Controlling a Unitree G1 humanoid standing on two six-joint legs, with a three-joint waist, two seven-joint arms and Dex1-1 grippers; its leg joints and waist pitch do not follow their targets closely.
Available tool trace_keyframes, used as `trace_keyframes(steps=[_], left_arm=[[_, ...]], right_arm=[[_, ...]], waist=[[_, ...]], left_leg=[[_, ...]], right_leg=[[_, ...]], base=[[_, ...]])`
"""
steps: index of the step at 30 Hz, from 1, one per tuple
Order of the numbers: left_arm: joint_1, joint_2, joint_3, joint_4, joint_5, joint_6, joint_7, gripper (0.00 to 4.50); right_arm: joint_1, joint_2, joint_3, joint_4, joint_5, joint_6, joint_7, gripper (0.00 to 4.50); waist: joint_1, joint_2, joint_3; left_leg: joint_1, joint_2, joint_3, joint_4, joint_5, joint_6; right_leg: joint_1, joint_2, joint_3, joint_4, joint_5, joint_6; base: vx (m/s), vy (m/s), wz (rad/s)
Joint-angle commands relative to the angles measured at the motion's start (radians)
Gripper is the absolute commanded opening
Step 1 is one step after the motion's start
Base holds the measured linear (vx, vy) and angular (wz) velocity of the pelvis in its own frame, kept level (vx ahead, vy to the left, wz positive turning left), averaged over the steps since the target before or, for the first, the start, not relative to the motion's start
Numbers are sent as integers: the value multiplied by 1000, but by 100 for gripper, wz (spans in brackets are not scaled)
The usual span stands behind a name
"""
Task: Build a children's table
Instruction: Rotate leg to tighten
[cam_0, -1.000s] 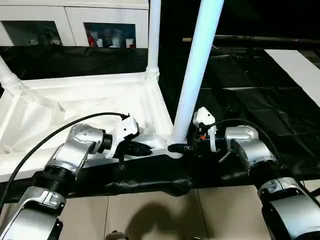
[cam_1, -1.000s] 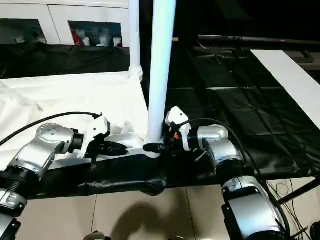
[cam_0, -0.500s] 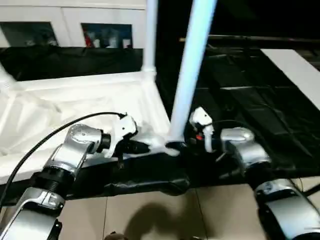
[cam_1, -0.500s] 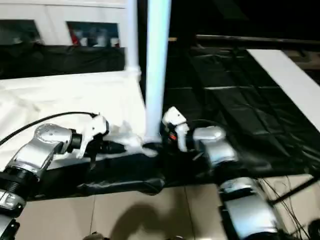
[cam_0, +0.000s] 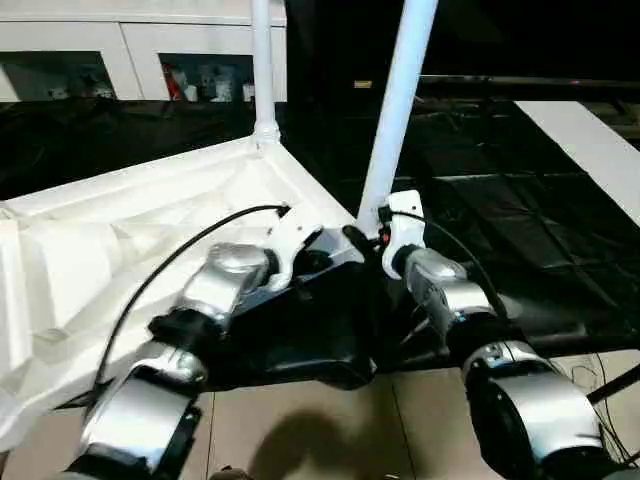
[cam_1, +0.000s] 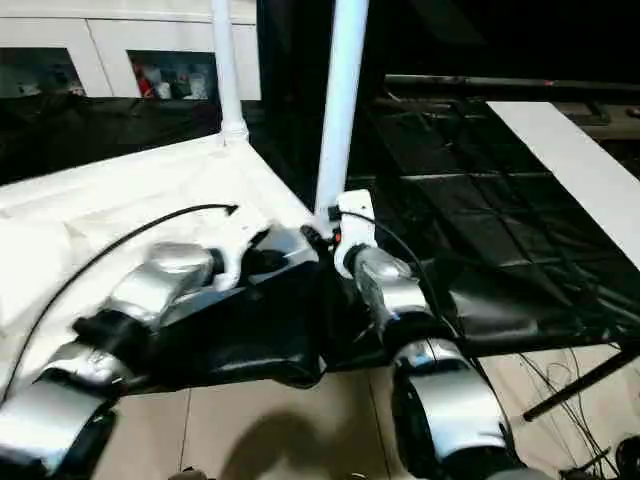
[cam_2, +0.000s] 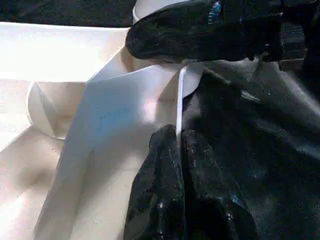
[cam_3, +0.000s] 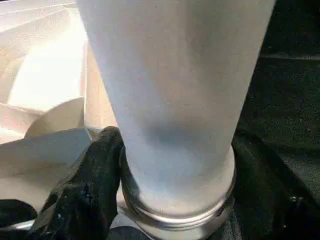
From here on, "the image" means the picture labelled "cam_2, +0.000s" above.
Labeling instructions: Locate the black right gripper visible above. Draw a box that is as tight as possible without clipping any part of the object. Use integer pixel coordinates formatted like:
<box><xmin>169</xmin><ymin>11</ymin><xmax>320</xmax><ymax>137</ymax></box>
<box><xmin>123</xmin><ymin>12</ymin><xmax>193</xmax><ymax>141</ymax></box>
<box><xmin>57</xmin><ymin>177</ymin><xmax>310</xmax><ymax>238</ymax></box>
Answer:
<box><xmin>264</xmin><ymin>0</ymin><xmax>320</xmax><ymax>84</ymax></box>

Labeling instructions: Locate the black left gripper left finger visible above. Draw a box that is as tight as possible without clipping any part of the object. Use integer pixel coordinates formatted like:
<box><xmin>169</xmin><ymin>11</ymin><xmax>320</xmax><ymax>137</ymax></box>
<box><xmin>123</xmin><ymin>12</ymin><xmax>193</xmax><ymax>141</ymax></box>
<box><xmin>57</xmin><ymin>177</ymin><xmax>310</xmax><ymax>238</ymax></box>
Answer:
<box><xmin>123</xmin><ymin>123</ymin><xmax>188</xmax><ymax>240</ymax></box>

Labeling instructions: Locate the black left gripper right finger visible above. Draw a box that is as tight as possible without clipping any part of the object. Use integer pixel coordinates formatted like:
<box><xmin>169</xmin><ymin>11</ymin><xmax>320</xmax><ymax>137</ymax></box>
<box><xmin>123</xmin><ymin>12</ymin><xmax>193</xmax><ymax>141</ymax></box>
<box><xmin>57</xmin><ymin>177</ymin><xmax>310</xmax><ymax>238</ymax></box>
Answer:
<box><xmin>180</xmin><ymin>129</ymin><xmax>256</xmax><ymax>240</ymax></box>

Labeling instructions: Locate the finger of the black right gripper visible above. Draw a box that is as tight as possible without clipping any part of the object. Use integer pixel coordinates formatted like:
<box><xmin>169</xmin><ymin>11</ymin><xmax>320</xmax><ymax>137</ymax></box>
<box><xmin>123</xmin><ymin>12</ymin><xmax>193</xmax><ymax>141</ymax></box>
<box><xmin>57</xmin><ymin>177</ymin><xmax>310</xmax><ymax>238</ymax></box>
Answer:
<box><xmin>124</xmin><ymin>0</ymin><xmax>266</xmax><ymax>63</ymax></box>

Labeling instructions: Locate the black work mat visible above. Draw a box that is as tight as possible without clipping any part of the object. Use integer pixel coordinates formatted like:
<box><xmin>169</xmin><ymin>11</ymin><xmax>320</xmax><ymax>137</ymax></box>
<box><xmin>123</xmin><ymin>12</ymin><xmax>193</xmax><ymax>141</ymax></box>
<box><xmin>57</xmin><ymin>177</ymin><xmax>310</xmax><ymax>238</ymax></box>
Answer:
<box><xmin>0</xmin><ymin>0</ymin><xmax>320</xmax><ymax>240</ymax></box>

